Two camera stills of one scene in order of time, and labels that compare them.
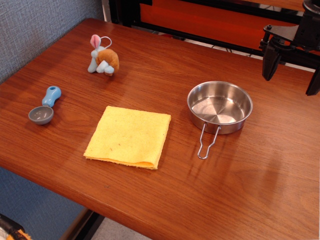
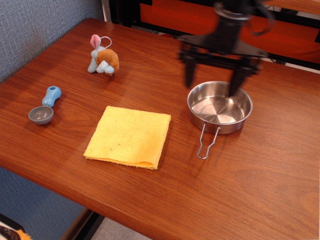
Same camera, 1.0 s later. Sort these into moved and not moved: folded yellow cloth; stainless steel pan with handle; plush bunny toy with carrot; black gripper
Moved: black gripper
Not moved: folded yellow cloth; plush bunny toy with carrot; stainless steel pan with handle
